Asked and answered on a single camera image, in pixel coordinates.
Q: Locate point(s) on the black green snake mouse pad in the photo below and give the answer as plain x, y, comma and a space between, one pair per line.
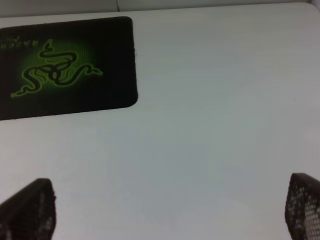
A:
67, 67

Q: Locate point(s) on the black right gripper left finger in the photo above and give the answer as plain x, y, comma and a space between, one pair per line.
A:
29, 214

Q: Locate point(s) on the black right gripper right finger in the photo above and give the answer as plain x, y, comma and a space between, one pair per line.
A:
302, 207

